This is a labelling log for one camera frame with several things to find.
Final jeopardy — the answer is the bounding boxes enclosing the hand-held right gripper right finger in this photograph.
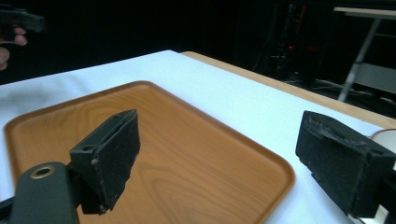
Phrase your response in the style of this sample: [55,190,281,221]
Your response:
[295,110,396,219]

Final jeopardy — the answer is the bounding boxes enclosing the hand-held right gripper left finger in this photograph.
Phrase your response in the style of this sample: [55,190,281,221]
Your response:
[69,108,141,216]

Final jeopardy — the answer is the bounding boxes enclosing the white round dish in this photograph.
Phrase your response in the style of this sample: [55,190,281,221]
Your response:
[369,128,396,154]

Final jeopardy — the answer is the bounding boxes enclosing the brown wooden tray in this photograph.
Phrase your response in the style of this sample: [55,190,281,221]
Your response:
[3,80,296,224]

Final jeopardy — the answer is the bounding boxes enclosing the grey metal stand table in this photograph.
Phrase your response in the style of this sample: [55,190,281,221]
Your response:
[332,7,396,104]

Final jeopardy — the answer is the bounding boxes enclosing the dark equipment rack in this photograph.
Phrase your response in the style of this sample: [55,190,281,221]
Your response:
[253,2,332,85]

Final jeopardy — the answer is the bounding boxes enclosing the white tablecloth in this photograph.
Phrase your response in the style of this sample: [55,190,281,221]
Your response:
[0,49,393,224]

